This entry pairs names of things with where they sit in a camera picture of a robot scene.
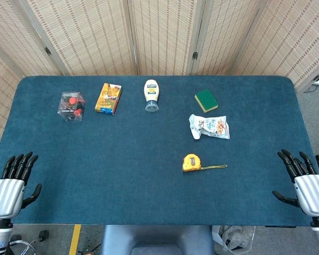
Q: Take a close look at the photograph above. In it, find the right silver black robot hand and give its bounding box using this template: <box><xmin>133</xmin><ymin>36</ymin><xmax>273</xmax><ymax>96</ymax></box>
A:
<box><xmin>272</xmin><ymin>149</ymin><xmax>319</xmax><ymax>216</ymax></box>

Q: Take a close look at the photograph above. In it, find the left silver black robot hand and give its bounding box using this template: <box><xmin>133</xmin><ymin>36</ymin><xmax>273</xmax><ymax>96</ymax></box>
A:
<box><xmin>0</xmin><ymin>151</ymin><xmax>43</xmax><ymax>219</ymax></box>

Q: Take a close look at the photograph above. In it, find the yellow tape measure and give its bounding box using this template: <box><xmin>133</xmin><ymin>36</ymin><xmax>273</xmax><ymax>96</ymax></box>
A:
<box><xmin>182</xmin><ymin>154</ymin><xmax>228</xmax><ymax>173</ymax></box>

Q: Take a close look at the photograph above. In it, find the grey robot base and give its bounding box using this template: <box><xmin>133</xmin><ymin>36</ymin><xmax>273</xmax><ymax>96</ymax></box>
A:
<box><xmin>100</xmin><ymin>225</ymin><xmax>215</xmax><ymax>255</ymax></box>

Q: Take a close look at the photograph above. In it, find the clear plastic bag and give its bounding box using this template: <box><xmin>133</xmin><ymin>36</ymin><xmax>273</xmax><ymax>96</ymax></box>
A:
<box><xmin>212</xmin><ymin>225</ymin><xmax>256</xmax><ymax>252</ymax></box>

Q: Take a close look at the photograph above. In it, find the clear box with red toy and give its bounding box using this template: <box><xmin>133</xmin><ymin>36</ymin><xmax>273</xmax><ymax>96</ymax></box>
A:
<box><xmin>57</xmin><ymin>91</ymin><xmax>87</xmax><ymax>123</ymax></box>

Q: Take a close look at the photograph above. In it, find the white crumpled snack packet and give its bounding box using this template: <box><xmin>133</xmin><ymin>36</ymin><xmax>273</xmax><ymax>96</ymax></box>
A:
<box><xmin>188</xmin><ymin>114</ymin><xmax>231</xmax><ymax>140</ymax></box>

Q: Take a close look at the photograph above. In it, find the blue table cloth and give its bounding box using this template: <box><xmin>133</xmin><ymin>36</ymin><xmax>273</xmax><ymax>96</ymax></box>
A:
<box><xmin>0</xmin><ymin>75</ymin><xmax>319</xmax><ymax>227</ymax></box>

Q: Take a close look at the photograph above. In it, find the orange drink carton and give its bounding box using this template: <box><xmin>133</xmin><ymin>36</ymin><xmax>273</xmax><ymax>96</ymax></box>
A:
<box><xmin>94</xmin><ymin>83</ymin><xmax>123</xmax><ymax>116</ymax></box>

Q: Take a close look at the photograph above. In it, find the green yellow sponge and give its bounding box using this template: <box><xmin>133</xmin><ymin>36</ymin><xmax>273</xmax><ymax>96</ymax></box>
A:
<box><xmin>194</xmin><ymin>89</ymin><xmax>219</xmax><ymax>113</ymax></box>

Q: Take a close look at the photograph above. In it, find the white mayonnaise squeeze bottle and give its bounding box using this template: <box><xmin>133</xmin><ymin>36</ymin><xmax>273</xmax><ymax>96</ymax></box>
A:
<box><xmin>144</xmin><ymin>79</ymin><xmax>160</xmax><ymax>113</ymax></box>

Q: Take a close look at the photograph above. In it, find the bamboo folding screen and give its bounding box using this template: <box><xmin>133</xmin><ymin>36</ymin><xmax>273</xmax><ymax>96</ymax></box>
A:
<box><xmin>0</xmin><ymin>0</ymin><xmax>319</xmax><ymax>143</ymax></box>

